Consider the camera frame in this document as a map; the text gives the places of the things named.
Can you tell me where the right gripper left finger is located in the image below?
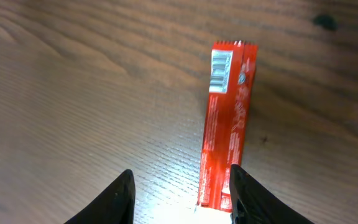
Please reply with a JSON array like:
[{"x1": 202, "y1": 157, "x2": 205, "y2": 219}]
[{"x1": 65, "y1": 169, "x2": 135, "y2": 224}]

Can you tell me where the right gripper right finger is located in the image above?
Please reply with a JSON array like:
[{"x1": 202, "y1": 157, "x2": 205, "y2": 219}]
[{"x1": 229, "y1": 164, "x2": 313, "y2": 224}]

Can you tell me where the red snack stick packet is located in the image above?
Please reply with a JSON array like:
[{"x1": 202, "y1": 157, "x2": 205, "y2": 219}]
[{"x1": 197, "y1": 40, "x2": 258, "y2": 212}]

